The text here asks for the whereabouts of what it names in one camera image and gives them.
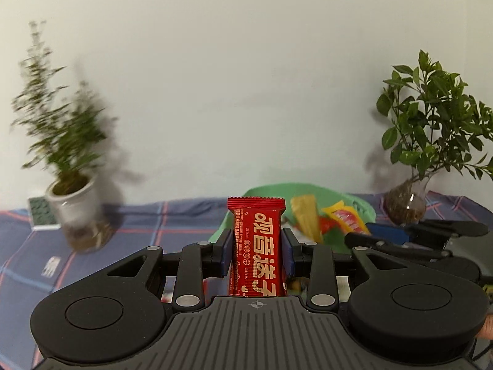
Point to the small-leaf plant in white pot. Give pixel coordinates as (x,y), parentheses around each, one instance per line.
(66,133)

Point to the broad-leaf plant in glass vase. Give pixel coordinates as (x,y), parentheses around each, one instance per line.
(434,126)

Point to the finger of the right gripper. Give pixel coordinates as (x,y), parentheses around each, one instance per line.
(353,240)
(390,233)

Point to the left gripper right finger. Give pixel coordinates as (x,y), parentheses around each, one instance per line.
(315,262)

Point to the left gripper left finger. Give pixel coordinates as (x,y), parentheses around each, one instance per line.
(198,262)

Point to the white digital clock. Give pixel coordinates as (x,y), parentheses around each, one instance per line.
(41,216)

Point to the small orange candy packet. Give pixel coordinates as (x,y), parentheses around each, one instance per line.
(296,285)

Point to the red long snack bar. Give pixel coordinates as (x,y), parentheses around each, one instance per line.
(257,260)

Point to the green plastic bowl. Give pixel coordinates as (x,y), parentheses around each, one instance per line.
(331,232)

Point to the yellow red stick packet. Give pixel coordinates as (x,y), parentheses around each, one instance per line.
(347,218)

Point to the person right hand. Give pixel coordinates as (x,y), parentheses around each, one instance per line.
(486,332)

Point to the gold long stick packet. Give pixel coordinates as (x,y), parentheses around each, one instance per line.
(305,210)

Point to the white plant tag left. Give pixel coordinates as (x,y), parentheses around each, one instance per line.
(50,267)

